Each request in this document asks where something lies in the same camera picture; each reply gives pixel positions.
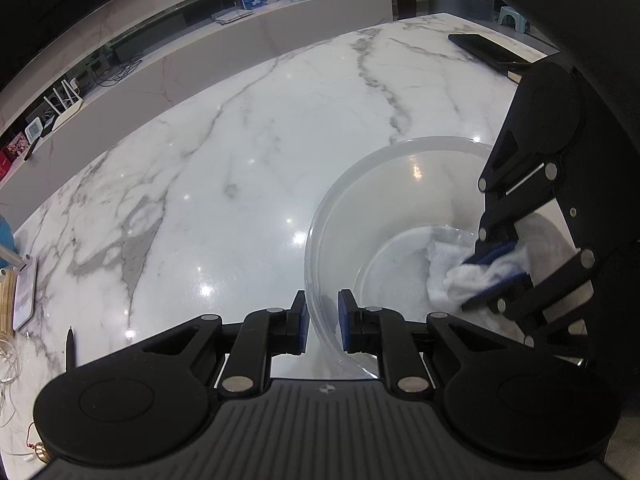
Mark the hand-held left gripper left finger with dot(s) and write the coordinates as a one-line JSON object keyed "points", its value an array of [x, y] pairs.
{"points": [[302, 322]]}

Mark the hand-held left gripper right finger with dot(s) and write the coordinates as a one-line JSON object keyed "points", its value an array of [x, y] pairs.
{"points": [[344, 322]]}

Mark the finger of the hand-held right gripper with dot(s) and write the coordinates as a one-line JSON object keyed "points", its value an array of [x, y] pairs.
{"points": [[492, 255], [505, 287]]}

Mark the white cloth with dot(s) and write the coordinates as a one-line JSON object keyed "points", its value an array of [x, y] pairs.
{"points": [[450, 280]]}

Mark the clear plastic bowl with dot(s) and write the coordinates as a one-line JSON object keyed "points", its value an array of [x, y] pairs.
{"points": [[380, 220]]}

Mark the blue bowl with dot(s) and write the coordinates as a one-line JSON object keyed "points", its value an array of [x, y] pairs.
{"points": [[4, 235]]}

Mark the light blue stool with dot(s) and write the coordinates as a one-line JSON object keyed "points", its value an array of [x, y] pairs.
{"points": [[515, 15]]}

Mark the black pen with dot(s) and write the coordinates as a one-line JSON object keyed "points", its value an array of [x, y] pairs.
{"points": [[70, 350]]}

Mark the marble tv console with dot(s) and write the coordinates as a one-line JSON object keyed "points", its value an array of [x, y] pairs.
{"points": [[200, 55]]}

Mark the red and gold charm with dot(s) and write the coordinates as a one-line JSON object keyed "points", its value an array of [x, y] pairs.
{"points": [[37, 451]]}

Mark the light wooden block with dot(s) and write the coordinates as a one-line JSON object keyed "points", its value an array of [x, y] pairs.
{"points": [[6, 305]]}

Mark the white router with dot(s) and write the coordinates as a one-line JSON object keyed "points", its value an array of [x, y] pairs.
{"points": [[67, 114]]}

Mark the grey notebook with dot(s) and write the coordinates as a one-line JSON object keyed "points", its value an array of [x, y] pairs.
{"points": [[232, 15]]}

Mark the black remote control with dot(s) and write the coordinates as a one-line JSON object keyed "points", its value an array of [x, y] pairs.
{"points": [[32, 147]]}

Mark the black soundbar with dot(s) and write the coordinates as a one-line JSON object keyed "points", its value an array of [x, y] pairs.
{"points": [[150, 35]]}

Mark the white desk clock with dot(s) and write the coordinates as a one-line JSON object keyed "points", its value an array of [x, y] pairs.
{"points": [[34, 129]]}

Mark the pink box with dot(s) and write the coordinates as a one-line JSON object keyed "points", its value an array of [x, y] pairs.
{"points": [[16, 145]]}

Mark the red box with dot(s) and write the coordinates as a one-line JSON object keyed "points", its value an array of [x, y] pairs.
{"points": [[4, 165]]}

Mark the black television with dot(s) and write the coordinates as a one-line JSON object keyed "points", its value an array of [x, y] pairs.
{"points": [[50, 10]]}

